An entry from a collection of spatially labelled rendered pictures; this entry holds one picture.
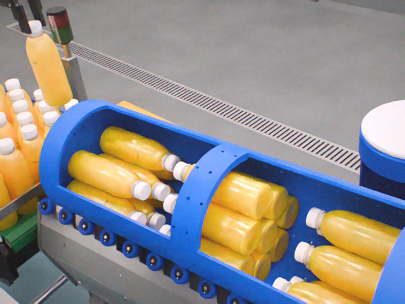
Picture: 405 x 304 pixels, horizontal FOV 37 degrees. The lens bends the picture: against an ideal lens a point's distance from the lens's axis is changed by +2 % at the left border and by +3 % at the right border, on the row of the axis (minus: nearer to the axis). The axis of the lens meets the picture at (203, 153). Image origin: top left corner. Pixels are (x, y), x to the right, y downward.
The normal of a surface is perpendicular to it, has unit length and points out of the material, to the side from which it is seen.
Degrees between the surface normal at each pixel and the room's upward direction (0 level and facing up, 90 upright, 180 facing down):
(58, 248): 71
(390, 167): 90
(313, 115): 0
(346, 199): 103
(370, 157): 90
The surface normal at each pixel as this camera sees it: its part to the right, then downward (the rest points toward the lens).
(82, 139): 0.79, 0.29
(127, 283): -0.60, 0.21
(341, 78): -0.10, -0.82
